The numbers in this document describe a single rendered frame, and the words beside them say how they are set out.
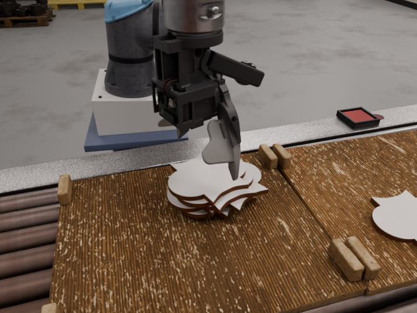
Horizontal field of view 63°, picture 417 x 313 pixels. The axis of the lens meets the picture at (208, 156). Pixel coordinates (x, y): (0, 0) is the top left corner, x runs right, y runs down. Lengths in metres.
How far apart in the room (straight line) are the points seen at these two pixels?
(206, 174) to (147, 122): 0.40
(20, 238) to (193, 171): 0.30
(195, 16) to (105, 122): 0.58
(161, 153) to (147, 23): 0.31
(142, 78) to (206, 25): 0.51
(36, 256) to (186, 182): 0.26
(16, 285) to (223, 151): 0.35
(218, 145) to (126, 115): 0.49
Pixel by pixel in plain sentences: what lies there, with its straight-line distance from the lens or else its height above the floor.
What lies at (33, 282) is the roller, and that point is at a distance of 0.57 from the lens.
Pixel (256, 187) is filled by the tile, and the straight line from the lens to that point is 0.58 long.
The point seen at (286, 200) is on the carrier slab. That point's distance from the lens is 0.62.
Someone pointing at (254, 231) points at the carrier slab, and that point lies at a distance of 0.56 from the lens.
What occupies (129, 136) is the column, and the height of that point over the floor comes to 0.87.
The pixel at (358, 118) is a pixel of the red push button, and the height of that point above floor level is 0.93.
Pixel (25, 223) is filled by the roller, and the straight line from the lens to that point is 0.68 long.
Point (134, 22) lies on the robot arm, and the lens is 0.88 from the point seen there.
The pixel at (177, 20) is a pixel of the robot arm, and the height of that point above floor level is 1.25.
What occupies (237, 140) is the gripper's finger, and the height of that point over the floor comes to 1.09.
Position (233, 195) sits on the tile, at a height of 0.98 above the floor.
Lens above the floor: 1.34
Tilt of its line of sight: 34 degrees down
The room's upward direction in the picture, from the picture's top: straight up
